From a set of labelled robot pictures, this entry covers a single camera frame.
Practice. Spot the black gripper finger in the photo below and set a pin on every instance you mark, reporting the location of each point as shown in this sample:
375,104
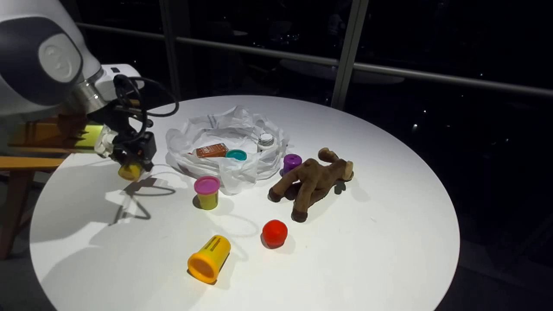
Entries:
147,159
121,157

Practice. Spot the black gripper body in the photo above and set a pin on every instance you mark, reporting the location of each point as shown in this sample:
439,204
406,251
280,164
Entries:
131,135

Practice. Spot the small yellow tub orange lid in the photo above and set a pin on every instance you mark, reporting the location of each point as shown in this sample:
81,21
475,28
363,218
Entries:
130,171

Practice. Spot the brown jar orange lid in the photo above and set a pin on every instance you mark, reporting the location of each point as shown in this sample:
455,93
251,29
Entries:
211,150

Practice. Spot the yellow tub pink lid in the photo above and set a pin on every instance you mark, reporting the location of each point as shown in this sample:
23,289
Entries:
206,192

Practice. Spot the yellow tub teal lid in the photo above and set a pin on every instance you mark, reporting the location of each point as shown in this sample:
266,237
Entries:
235,154

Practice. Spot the large yellow tub orange lid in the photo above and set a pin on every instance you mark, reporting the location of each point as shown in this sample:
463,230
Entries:
209,259

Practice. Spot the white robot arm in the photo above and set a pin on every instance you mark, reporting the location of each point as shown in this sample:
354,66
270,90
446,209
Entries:
45,57

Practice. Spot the white plastic bag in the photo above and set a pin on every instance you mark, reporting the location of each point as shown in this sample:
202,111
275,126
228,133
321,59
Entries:
230,166

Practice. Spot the grey chair wooden armrests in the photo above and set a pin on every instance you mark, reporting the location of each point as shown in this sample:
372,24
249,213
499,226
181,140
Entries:
35,157

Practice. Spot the purple lid dough tub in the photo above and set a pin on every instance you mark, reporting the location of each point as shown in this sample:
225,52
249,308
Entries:
292,161

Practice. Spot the red plastic cap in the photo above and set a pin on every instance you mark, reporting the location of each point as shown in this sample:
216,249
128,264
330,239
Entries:
273,233

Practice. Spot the brown plush toy animal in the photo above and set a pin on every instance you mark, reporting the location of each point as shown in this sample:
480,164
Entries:
313,180

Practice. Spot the grey window frame post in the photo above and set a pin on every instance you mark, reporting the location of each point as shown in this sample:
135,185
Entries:
347,52

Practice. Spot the grey horizontal window rail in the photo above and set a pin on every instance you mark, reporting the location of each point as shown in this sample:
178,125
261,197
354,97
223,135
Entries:
437,76

